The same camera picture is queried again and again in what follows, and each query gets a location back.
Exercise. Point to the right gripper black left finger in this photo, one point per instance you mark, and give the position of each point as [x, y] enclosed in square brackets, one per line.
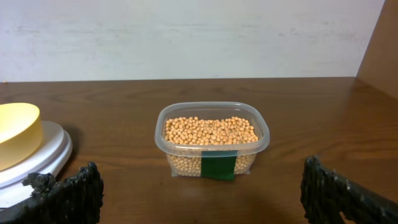
[77, 199]

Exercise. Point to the clear plastic soybean container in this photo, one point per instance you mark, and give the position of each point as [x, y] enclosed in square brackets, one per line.
[185, 130]

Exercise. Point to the green tape strip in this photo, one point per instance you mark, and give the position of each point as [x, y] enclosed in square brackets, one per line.
[218, 165]

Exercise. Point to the white digital kitchen scale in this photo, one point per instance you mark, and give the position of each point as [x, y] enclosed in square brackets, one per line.
[49, 158]

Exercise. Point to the yellow plastic bowl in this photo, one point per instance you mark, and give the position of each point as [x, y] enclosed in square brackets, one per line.
[21, 132]

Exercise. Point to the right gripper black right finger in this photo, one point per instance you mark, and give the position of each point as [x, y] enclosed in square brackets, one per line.
[328, 197]

